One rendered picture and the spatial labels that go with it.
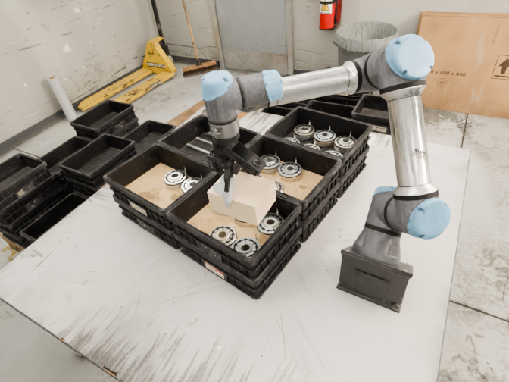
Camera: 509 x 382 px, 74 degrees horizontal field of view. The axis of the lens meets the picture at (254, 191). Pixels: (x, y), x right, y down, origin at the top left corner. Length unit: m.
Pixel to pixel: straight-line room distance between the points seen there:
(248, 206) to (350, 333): 0.53
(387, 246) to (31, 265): 1.38
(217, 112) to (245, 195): 0.26
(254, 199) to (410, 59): 0.53
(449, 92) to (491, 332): 2.32
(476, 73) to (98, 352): 3.54
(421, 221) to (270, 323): 0.57
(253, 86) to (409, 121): 0.42
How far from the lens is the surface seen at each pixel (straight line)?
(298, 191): 1.39
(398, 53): 0.96
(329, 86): 1.04
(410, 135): 0.99
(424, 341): 1.23
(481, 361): 2.09
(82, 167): 2.56
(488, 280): 2.37
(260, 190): 0.97
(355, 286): 1.21
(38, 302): 1.55
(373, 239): 1.12
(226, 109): 0.83
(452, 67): 3.79
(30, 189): 2.56
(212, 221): 1.32
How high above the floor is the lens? 1.76
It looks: 41 degrees down
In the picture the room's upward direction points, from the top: 7 degrees counter-clockwise
